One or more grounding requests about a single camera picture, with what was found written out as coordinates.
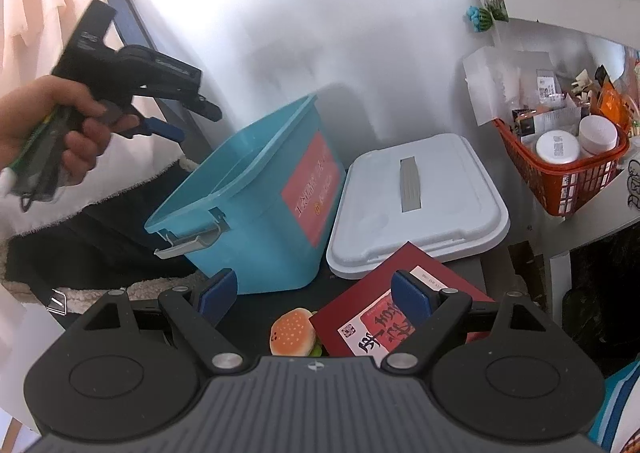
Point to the orange packet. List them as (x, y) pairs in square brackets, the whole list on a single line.
[(612, 100)]

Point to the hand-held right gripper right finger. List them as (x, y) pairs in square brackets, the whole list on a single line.
[(407, 293)]

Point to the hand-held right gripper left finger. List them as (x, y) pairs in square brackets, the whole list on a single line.
[(220, 289)]

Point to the clear plastic bag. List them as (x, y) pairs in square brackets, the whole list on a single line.
[(500, 83)]

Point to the metal binder clip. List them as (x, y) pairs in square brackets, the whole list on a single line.
[(57, 303)]

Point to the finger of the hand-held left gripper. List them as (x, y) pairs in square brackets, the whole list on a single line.
[(200, 105), (162, 129)]

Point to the teal plastic storage box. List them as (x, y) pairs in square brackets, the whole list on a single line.
[(250, 213)]

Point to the black desktop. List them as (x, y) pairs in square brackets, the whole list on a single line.
[(260, 305)]

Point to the plain white jar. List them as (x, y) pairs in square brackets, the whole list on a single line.
[(597, 133)]

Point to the small teal green toy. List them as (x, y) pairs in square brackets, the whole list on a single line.
[(477, 18)]

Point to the white shelf unit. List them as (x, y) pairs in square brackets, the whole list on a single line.
[(575, 8)]

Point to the small picture card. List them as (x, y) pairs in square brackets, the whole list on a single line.
[(494, 2)]

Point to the red plastic basket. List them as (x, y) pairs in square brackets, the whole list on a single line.
[(555, 193)]

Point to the toy hamburger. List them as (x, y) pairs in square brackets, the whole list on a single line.
[(292, 330)]

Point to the person's left hand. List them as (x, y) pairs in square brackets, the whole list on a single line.
[(30, 108)]

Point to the teal striped clothing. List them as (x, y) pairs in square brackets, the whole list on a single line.
[(615, 408)]

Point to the red book with white label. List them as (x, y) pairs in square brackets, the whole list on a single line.
[(370, 293)]

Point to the white storage box lid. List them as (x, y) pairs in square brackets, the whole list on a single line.
[(380, 203)]

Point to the black fleece cloth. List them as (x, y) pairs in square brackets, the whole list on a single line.
[(100, 243)]

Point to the white fleece blanket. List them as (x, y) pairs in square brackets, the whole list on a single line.
[(135, 173)]

